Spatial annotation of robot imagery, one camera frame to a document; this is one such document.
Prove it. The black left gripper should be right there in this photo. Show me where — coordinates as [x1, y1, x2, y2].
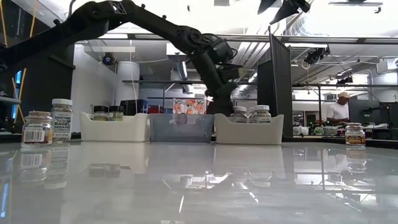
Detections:
[190, 49, 238, 115]

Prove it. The floral print picture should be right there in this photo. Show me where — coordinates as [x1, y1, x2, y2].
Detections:
[172, 98, 207, 115]

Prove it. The white plastic bin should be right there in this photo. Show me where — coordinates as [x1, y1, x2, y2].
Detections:
[213, 113, 285, 146]
[79, 111, 151, 143]

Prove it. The grey translucent plastic bin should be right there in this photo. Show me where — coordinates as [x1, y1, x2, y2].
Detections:
[149, 113, 215, 144]

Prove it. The black partition panel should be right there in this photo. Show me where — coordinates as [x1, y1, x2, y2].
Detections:
[257, 26, 294, 138]

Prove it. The white box fixture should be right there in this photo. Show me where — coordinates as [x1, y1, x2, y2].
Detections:
[165, 42, 187, 57]

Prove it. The white cylinder tank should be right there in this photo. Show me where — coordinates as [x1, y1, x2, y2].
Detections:
[115, 60, 141, 108]

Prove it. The black-lid glass spice jar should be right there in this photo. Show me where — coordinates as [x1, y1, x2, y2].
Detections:
[92, 105, 109, 122]
[108, 105, 125, 122]

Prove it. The person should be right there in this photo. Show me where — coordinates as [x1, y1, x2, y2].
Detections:
[325, 91, 351, 126]

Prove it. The round black blue device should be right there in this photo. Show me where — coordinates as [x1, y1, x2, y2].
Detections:
[102, 52, 116, 67]

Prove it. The black computer monitor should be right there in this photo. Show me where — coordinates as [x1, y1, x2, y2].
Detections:
[348, 98, 382, 125]

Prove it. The black desk equipment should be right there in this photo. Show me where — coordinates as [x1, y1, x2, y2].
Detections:
[371, 101, 398, 141]

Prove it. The blue light strip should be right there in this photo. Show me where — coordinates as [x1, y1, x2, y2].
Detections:
[11, 70, 23, 121]

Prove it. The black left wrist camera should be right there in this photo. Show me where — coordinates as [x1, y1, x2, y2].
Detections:
[217, 63, 244, 84]

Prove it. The black overhead camera cluster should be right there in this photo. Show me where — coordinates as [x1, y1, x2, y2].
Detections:
[303, 45, 331, 65]

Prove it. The black horizontal rail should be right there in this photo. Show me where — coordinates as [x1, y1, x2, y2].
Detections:
[121, 79, 206, 85]

